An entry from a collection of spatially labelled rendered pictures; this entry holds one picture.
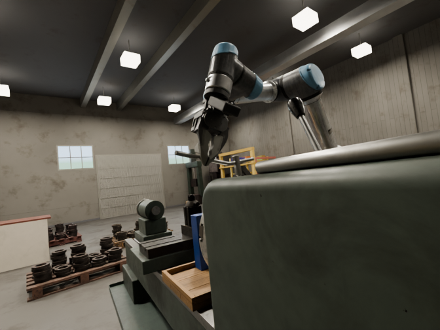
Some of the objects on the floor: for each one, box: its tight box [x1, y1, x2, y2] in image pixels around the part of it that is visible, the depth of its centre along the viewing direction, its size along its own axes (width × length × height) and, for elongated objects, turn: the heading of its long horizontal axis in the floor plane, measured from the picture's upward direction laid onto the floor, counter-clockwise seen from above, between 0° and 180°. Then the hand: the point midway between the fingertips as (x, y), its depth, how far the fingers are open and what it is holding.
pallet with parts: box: [48, 223, 82, 247], centre depth 650 cm, size 91×137×47 cm
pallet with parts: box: [111, 220, 174, 249], centre depth 566 cm, size 89×132×46 cm
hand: (207, 160), depth 62 cm, fingers closed
